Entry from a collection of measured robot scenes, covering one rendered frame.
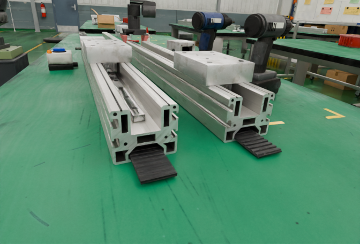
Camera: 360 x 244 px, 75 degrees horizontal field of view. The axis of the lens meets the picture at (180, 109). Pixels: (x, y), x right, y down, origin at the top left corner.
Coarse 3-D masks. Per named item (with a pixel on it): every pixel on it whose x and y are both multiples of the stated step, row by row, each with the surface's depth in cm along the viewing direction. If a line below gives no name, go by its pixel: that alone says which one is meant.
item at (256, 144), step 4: (260, 140) 41; (264, 140) 41; (244, 144) 40; (248, 144) 40; (252, 144) 40; (256, 144) 40; (260, 144) 40; (264, 144) 40; (268, 144) 40; (272, 144) 40; (248, 148) 39; (252, 148) 39; (256, 148) 39
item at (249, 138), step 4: (244, 136) 42; (248, 136) 42; (252, 136) 42; (256, 136) 43; (260, 136) 42; (236, 140) 42; (240, 140) 41; (244, 140) 41; (248, 140) 41; (252, 140) 41; (256, 140) 42
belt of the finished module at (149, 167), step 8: (152, 144) 38; (136, 152) 36; (144, 152) 36; (152, 152) 36; (160, 152) 36; (136, 160) 34; (144, 160) 34; (152, 160) 34; (160, 160) 34; (168, 160) 34; (136, 168) 32; (144, 168) 32; (152, 168) 32; (160, 168) 32; (168, 168) 32; (144, 176) 31; (152, 176) 31; (160, 176) 31; (168, 176) 31
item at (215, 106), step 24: (144, 48) 86; (144, 72) 83; (168, 72) 63; (192, 96) 51; (216, 96) 42; (240, 96) 39; (264, 96) 41; (216, 120) 43; (240, 120) 41; (264, 120) 44
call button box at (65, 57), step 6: (48, 54) 81; (54, 54) 82; (60, 54) 83; (66, 54) 84; (48, 60) 82; (54, 60) 83; (60, 60) 83; (66, 60) 84; (48, 66) 83; (54, 66) 83; (60, 66) 84; (66, 66) 85; (72, 66) 86
